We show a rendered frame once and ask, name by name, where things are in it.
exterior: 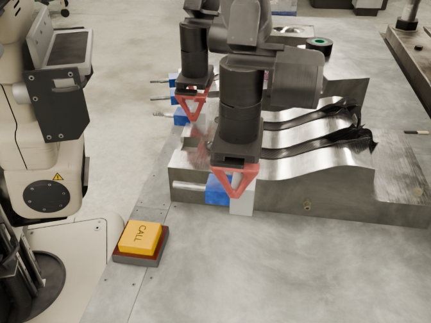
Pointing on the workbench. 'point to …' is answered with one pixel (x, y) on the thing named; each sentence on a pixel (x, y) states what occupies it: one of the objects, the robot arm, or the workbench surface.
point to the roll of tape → (326, 44)
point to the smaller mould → (290, 34)
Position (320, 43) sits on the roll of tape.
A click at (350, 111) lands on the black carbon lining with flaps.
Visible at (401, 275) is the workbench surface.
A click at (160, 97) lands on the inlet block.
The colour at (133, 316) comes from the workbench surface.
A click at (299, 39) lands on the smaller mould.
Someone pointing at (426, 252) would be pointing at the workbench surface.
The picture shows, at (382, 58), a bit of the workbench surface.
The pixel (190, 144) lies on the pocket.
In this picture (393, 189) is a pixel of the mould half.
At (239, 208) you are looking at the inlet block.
